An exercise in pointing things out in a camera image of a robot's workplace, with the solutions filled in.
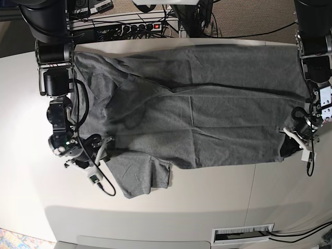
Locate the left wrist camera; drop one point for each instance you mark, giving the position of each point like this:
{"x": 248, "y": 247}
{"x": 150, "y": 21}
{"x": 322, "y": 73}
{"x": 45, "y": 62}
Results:
{"x": 308, "y": 156}

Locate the grey T-shirt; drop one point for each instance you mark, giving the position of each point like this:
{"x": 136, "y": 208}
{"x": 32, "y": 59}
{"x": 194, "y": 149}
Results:
{"x": 191, "y": 107}

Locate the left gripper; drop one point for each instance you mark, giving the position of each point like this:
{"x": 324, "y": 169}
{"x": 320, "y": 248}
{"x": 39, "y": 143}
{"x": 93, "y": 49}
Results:
{"x": 300, "y": 137}

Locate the white power strip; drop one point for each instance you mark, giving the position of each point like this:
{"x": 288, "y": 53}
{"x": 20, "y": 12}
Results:
{"x": 130, "y": 30}

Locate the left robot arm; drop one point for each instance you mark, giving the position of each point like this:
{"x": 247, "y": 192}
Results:
{"x": 313, "y": 40}

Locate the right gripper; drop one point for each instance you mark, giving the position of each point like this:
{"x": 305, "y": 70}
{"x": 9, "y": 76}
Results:
{"x": 84, "y": 155}

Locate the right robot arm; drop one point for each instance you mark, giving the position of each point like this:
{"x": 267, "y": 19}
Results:
{"x": 69, "y": 105}

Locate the black monitor stand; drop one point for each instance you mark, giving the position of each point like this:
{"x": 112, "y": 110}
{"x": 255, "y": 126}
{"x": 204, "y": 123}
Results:
{"x": 195, "y": 19}

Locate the table cable grommet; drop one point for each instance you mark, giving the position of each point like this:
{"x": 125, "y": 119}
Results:
{"x": 241, "y": 235}

